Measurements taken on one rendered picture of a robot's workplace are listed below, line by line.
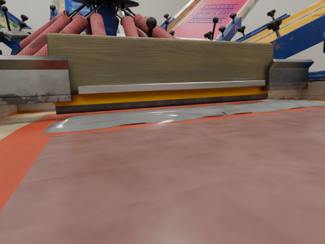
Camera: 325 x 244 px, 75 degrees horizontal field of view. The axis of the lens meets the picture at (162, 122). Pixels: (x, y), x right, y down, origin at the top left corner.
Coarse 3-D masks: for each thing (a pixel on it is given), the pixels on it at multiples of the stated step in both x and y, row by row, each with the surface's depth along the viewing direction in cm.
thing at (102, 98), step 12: (72, 96) 28; (84, 96) 28; (96, 96) 29; (108, 96) 29; (120, 96) 30; (132, 96) 31; (144, 96) 31; (156, 96) 32; (168, 96) 33; (180, 96) 33; (192, 96) 34; (204, 96) 35; (216, 96) 36
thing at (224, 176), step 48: (0, 144) 14; (48, 144) 13; (96, 144) 13; (144, 144) 12; (192, 144) 12; (240, 144) 11; (288, 144) 11; (0, 192) 7; (48, 192) 7; (96, 192) 6; (144, 192) 6; (192, 192) 6; (240, 192) 6; (288, 192) 6; (0, 240) 4; (48, 240) 4; (96, 240) 4; (144, 240) 4; (192, 240) 4; (240, 240) 4; (288, 240) 4
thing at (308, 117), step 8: (200, 104) 42; (208, 104) 41; (216, 104) 40; (240, 104) 38; (264, 112) 24; (272, 112) 24; (280, 112) 24; (288, 112) 23; (296, 112) 23; (304, 112) 23; (312, 112) 22; (320, 112) 22; (264, 120) 19; (272, 120) 19; (280, 120) 18; (288, 120) 18; (296, 120) 18; (304, 120) 18; (312, 120) 18; (320, 120) 18; (320, 128) 14
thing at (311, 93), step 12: (312, 84) 39; (324, 84) 37; (276, 96) 47; (288, 96) 44; (300, 96) 42; (312, 96) 39; (324, 96) 37; (0, 108) 30; (12, 108) 35; (24, 108) 38; (36, 108) 39; (48, 108) 40
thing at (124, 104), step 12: (228, 96) 36; (240, 96) 37; (252, 96) 38; (264, 96) 39; (60, 108) 28; (72, 108) 28; (84, 108) 29; (96, 108) 29; (108, 108) 30; (120, 108) 30; (132, 108) 31
